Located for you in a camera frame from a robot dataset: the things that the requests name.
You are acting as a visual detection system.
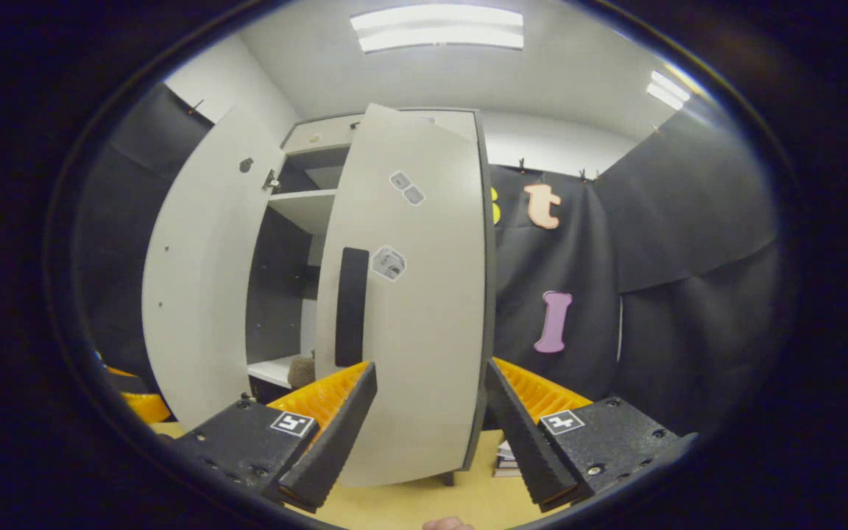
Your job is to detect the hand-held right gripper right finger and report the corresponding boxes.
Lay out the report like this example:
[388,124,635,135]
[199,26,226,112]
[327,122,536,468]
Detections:
[484,358,697,514]

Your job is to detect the brown shoe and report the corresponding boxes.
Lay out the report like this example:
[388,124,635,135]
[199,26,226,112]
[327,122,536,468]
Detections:
[288,356,317,389]

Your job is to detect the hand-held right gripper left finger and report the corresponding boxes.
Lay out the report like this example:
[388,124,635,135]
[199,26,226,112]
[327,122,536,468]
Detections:
[174,361,378,514]

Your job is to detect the white cabinet door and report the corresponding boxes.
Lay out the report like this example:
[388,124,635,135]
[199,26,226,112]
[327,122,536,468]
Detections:
[315,103,497,488]
[141,99,286,431]

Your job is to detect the white shoe cabinet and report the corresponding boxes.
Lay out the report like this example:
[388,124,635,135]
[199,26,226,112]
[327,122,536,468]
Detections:
[246,108,498,487]

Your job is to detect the small ceiling light panel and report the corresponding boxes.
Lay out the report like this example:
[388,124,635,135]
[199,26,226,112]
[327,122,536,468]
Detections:
[646,70,691,111]

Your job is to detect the large ceiling light panel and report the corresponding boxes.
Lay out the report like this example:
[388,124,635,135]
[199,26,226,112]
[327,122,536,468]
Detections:
[350,4,525,54]

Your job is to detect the black backdrop cloth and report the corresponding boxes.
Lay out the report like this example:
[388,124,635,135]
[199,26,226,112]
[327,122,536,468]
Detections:
[74,81,782,439]

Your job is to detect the black door handle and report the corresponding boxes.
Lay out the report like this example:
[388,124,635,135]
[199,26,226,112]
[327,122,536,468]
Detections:
[334,247,370,367]

